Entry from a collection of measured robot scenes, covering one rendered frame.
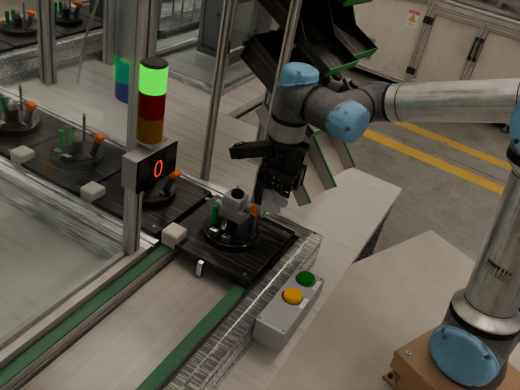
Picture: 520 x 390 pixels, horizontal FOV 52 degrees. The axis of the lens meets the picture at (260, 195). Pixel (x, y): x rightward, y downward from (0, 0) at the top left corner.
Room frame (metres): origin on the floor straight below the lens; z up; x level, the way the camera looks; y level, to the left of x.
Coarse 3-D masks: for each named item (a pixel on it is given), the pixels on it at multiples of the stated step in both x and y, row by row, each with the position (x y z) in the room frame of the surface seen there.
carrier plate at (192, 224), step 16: (208, 208) 1.11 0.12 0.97; (192, 224) 1.03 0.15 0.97; (272, 224) 1.10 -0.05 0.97; (192, 240) 0.97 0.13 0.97; (272, 240) 1.04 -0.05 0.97; (288, 240) 1.05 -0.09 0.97; (192, 256) 0.93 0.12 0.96; (208, 256) 0.93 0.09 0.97; (224, 256) 0.94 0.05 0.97; (240, 256) 0.95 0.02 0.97; (256, 256) 0.96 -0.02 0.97; (272, 256) 0.98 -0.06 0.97; (224, 272) 0.89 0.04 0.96; (240, 272) 0.90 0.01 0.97; (256, 272) 0.91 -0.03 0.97
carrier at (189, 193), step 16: (144, 192) 1.07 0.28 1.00; (160, 192) 1.10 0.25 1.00; (176, 192) 1.15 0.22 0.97; (192, 192) 1.17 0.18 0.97; (208, 192) 1.18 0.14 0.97; (144, 208) 1.06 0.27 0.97; (160, 208) 1.07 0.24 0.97; (176, 208) 1.08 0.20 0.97; (192, 208) 1.11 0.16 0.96; (144, 224) 0.99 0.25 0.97; (160, 224) 1.01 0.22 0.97
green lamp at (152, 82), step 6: (144, 72) 0.87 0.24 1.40; (150, 72) 0.87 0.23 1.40; (156, 72) 0.87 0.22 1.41; (162, 72) 0.88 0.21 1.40; (144, 78) 0.87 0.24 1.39; (150, 78) 0.87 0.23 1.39; (156, 78) 0.88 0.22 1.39; (162, 78) 0.88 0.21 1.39; (144, 84) 0.87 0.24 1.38; (150, 84) 0.87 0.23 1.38; (156, 84) 0.88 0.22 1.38; (162, 84) 0.88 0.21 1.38; (144, 90) 0.87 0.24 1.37; (150, 90) 0.87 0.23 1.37; (156, 90) 0.88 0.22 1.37; (162, 90) 0.89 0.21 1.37
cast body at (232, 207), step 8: (232, 192) 1.02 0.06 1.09; (240, 192) 1.03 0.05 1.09; (216, 200) 1.05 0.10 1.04; (224, 200) 1.01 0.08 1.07; (232, 200) 1.01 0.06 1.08; (240, 200) 1.01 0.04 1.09; (224, 208) 1.01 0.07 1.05; (232, 208) 1.01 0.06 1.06; (240, 208) 1.01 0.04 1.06; (224, 216) 1.01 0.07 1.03; (232, 216) 1.00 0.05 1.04; (240, 216) 1.00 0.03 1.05; (248, 216) 1.03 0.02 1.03; (240, 224) 1.00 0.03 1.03
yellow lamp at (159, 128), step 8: (144, 120) 0.87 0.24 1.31; (160, 120) 0.89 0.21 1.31; (136, 128) 0.89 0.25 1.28; (144, 128) 0.87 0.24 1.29; (152, 128) 0.87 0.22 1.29; (160, 128) 0.89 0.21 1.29; (136, 136) 0.88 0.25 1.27; (144, 136) 0.87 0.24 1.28; (152, 136) 0.88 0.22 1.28; (160, 136) 0.89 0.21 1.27
